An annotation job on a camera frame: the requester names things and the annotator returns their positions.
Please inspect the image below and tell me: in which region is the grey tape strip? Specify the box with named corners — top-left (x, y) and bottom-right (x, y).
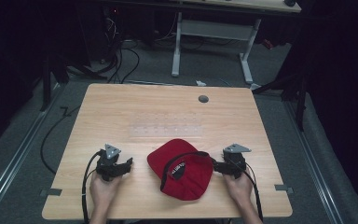
top-left (274, 184), bottom-right (295, 194)
top-left (40, 188), bottom-right (63, 198)

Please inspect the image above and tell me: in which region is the bundle of black cables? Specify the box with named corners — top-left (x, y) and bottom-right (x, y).
top-left (103, 17), bottom-right (141, 85)

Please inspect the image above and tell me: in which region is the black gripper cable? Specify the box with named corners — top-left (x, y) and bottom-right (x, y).
top-left (241, 166), bottom-right (265, 222)
top-left (80, 150), bottom-right (103, 224)

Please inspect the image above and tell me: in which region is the black floor cable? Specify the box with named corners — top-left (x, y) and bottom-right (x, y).
top-left (39, 105), bottom-right (82, 175)

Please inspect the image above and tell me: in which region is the clear tape patch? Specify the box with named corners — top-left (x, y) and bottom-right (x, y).
top-left (129, 123), bottom-right (205, 138)

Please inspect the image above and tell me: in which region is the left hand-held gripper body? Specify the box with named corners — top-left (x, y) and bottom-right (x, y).
top-left (95, 143), bottom-right (123, 182)

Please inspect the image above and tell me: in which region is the metal floor rail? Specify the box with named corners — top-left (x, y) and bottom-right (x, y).
top-left (0, 83), bottom-right (63, 218)
top-left (282, 101), bottom-right (345, 224)

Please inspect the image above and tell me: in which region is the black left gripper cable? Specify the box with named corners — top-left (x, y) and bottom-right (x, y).
top-left (80, 150), bottom-right (103, 224)

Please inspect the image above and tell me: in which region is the red baseball cap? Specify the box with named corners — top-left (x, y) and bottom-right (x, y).
top-left (146, 138), bottom-right (214, 202)

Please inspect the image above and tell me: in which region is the white-framed wooden desk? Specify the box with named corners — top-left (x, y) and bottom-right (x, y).
top-left (171, 0), bottom-right (302, 91)

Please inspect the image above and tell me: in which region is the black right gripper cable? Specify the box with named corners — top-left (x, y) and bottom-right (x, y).
top-left (241, 166), bottom-right (265, 222)

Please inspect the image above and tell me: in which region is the black metal stand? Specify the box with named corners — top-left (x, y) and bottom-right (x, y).
top-left (39, 54), bottom-right (71, 112)
top-left (252, 69), bottom-right (309, 132)

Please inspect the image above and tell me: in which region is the person's left hand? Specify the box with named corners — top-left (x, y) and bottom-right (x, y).
top-left (89, 171), bottom-right (123, 217)

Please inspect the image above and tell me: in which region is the person's right hand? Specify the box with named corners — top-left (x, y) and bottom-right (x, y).
top-left (223, 170), bottom-right (255, 213)

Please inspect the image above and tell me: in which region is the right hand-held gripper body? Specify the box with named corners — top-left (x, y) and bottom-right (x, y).
top-left (222, 143), bottom-right (253, 180)

